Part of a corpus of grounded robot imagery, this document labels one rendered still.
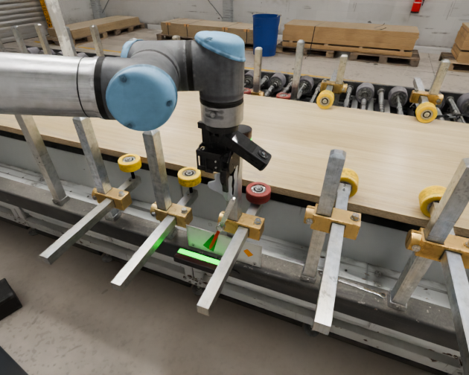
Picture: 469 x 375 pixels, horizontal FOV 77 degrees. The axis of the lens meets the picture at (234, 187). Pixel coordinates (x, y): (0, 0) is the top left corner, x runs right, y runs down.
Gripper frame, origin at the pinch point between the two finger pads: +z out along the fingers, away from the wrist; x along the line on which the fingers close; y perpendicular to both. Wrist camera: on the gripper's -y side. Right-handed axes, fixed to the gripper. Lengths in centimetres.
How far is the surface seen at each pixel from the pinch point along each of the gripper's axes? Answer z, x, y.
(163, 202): 14.8, -6.1, 25.9
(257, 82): 9, -115, 29
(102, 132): 12, -34, 74
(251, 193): 10.3, -15.9, -0.5
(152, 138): -8.3, -6.1, 25.9
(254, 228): 14.1, -5.3, -5.3
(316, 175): 10.8, -34.2, -17.8
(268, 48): 86, -564, 144
